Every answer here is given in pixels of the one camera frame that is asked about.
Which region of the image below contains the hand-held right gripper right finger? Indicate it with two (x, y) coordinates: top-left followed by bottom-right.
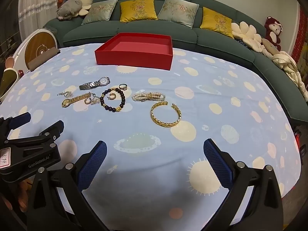
(203, 138), (283, 231)

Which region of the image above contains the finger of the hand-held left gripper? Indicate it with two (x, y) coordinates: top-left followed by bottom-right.
(7, 120), (65, 147)
(0, 112), (32, 140)

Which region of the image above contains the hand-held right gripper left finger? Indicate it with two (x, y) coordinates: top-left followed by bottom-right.
(26, 140), (107, 231)

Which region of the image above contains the gold wristwatch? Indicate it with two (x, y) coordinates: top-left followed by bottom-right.
(61, 92), (91, 108)

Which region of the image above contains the gold chain bangle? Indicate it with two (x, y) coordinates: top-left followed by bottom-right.
(151, 101), (181, 128)

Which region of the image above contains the dark beaded bracelet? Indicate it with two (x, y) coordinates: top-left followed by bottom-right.
(100, 88), (126, 112)

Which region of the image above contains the silver wristwatch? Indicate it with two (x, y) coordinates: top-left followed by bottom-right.
(79, 76), (110, 90)

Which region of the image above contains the red box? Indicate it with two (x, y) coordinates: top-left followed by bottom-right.
(94, 32), (174, 71)

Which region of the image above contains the person's left hand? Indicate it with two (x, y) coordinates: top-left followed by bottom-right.
(0, 180), (33, 213)

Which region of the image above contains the planet print tablecloth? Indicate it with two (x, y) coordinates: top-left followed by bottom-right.
(0, 42), (302, 231)

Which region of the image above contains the white exercise machine wooden disc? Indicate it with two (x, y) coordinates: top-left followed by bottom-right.
(11, 28), (58, 77)

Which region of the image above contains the white sheer curtain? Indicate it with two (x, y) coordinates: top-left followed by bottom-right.
(18, 0), (60, 44)

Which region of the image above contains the green sofa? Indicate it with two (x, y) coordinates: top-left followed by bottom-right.
(43, 0), (308, 121)

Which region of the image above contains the cream knotted blanket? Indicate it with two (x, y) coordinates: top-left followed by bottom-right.
(262, 50), (308, 101)

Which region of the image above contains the grey pig plush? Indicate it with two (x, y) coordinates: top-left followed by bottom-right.
(56, 0), (83, 21)

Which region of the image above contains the blue patterned cloth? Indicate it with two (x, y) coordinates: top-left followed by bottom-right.
(236, 38), (252, 49)

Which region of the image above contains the brown plush toy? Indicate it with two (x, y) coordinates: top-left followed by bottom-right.
(261, 38), (277, 54)

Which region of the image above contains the small pale green embroidered cushion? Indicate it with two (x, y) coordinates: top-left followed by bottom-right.
(81, 0), (119, 26)

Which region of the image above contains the cream flower-shaped cushion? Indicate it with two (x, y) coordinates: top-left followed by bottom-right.
(231, 21), (265, 53)

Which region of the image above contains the yellow cushion with gold embroidery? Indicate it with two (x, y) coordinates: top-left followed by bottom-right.
(200, 7), (234, 38)

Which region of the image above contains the yellow cushion with pink flower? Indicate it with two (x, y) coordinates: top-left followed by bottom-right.
(120, 0), (158, 23)

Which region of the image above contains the large pale green embroidered cushion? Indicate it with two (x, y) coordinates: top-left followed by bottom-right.
(157, 0), (200, 28)

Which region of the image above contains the pearl bracelet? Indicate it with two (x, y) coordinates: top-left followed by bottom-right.
(131, 92), (166, 102)

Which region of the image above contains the red wall hanging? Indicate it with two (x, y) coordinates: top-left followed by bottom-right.
(290, 7), (308, 60)

